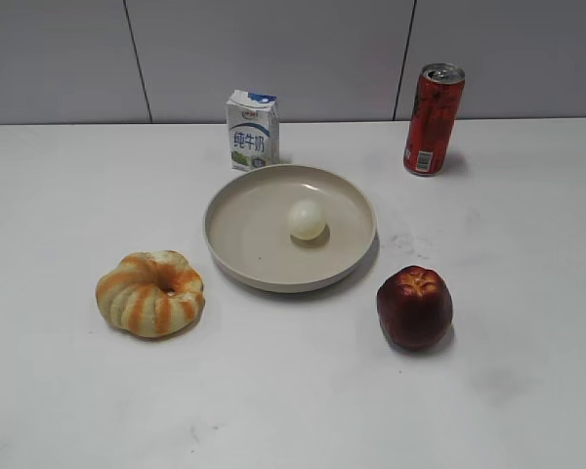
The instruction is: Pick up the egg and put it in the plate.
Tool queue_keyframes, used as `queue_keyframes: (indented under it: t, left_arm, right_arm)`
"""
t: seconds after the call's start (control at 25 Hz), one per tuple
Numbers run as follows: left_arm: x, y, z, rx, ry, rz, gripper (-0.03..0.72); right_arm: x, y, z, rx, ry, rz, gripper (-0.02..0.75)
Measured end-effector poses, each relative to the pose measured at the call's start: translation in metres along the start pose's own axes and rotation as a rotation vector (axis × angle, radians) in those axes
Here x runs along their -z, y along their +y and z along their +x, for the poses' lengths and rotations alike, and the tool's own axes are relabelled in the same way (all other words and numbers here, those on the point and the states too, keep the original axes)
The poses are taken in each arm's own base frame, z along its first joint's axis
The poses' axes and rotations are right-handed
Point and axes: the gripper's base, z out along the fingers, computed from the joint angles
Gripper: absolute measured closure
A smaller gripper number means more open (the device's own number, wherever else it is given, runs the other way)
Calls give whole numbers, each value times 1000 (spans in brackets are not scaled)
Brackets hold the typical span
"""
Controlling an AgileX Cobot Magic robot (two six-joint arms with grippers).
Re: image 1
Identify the orange striped ring bread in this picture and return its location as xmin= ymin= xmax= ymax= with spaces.
xmin=96 ymin=250 xmax=205 ymax=338

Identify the red drink can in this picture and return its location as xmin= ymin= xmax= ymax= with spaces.
xmin=403 ymin=63 xmax=465 ymax=176

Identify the dark red apple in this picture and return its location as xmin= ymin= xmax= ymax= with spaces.
xmin=376 ymin=265 xmax=453 ymax=351

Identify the white milk carton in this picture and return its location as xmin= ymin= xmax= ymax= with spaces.
xmin=226 ymin=90 xmax=280 ymax=171

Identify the beige round plate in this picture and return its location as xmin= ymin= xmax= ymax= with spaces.
xmin=203 ymin=164 xmax=377 ymax=293

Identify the white egg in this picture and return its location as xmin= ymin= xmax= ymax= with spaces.
xmin=287 ymin=199 xmax=327 ymax=240

